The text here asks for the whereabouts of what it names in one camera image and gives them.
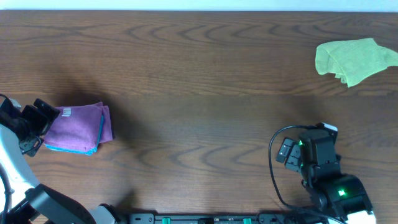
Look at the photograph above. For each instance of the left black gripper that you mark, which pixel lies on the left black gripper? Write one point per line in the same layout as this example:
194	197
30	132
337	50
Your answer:
35	117

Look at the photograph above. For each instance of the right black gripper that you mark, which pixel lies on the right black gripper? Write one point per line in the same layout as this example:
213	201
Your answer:
291	162

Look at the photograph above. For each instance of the purple cloth with label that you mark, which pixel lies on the purple cloth with label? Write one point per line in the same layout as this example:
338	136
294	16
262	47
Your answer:
87	111

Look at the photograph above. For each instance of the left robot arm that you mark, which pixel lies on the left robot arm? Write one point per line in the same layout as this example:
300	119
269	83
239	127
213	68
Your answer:
24	198

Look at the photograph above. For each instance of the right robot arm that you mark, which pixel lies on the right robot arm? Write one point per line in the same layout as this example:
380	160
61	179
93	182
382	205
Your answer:
336	197

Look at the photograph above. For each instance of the folded blue cloth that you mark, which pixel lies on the folded blue cloth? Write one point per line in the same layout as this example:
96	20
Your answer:
75	135

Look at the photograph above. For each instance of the folded purple cloth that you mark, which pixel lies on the folded purple cloth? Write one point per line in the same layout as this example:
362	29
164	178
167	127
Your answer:
107	132

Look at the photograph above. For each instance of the green cloth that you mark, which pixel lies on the green cloth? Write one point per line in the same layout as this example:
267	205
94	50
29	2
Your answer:
352	61

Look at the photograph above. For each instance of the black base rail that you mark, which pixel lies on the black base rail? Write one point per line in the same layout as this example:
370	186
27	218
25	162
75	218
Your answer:
261	218

